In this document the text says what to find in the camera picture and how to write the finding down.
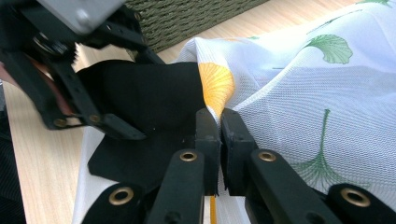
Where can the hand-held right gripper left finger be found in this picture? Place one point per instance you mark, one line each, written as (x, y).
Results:
(208, 140)

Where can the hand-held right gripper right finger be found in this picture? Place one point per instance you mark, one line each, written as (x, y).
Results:
(236, 146)

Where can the black cloth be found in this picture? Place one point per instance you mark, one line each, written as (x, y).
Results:
(149, 93)

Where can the green woven basket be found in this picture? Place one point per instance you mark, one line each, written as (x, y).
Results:
(186, 21)

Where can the white mesh leaf-print laundry bag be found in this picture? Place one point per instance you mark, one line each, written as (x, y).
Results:
(295, 109)

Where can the dark ribbed clothing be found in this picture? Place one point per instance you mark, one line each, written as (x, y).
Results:
(9, 186)

